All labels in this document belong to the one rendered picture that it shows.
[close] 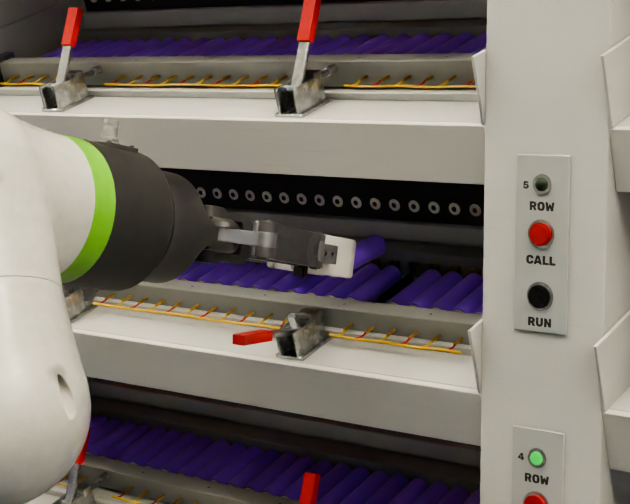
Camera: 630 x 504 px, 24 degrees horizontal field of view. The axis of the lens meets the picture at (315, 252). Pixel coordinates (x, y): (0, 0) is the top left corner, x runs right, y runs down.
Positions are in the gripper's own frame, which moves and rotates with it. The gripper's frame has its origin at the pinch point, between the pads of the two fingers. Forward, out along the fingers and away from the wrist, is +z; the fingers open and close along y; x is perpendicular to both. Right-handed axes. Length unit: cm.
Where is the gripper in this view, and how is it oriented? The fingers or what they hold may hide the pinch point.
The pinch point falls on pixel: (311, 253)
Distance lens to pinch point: 111.3
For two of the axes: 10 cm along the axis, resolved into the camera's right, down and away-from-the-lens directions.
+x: -1.2, 9.9, -0.4
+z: 5.9, 1.0, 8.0
